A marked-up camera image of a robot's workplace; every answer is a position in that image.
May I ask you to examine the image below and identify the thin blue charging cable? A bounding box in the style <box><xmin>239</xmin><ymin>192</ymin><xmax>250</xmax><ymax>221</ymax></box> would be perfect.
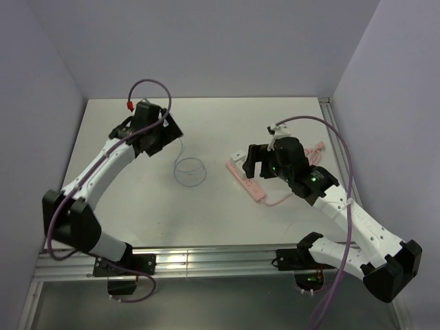
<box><xmin>173</xmin><ymin>135</ymin><xmax>208</xmax><ymax>188</ymax></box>

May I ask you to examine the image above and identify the pink power strip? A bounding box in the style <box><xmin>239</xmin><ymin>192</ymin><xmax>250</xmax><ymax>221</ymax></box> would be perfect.
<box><xmin>225</xmin><ymin>160</ymin><xmax>265</xmax><ymax>202</ymax></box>

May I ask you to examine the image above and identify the white charger plug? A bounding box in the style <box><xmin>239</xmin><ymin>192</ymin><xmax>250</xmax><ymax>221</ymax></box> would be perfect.
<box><xmin>230</xmin><ymin>151</ymin><xmax>247</xmax><ymax>164</ymax></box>

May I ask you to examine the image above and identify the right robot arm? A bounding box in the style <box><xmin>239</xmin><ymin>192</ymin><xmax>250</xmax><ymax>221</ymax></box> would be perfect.
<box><xmin>243</xmin><ymin>137</ymin><xmax>422</xmax><ymax>303</ymax></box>

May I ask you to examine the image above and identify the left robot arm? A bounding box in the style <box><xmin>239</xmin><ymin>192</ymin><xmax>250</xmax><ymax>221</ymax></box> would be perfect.
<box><xmin>42</xmin><ymin>100</ymin><xmax>183</xmax><ymax>274</ymax></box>

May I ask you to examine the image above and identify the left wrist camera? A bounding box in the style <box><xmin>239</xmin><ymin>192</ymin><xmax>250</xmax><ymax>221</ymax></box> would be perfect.
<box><xmin>126</xmin><ymin>99</ymin><xmax>150</xmax><ymax>112</ymax></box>

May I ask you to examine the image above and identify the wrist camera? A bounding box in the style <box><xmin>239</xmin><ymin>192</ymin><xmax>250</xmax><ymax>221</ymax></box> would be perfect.
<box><xmin>126</xmin><ymin>99</ymin><xmax>150</xmax><ymax>112</ymax></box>
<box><xmin>267</xmin><ymin>124</ymin><xmax>292</xmax><ymax>151</ymax></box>

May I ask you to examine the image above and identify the pink power strip cord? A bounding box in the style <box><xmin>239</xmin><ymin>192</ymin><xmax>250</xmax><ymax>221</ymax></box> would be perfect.
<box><xmin>261</xmin><ymin>140</ymin><xmax>326</xmax><ymax>208</ymax></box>

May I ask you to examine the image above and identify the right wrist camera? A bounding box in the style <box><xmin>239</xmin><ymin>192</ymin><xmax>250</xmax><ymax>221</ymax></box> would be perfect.
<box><xmin>267</xmin><ymin>124</ymin><xmax>292</xmax><ymax>151</ymax></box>

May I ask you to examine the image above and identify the aluminium frame rail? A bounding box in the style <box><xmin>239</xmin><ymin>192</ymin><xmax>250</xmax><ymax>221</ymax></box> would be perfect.
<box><xmin>20</xmin><ymin>98</ymin><xmax>413</xmax><ymax>330</ymax></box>

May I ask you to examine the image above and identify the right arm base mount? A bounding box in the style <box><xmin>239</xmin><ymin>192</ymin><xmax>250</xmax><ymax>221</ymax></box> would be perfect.
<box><xmin>271</xmin><ymin>248</ymin><xmax>333</xmax><ymax>292</ymax></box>

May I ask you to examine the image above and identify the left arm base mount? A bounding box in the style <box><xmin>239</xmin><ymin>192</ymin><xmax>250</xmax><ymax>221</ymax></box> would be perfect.
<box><xmin>92</xmin><ymin>254</ymin><xmax>157</xmax><ymax>303</ymax></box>

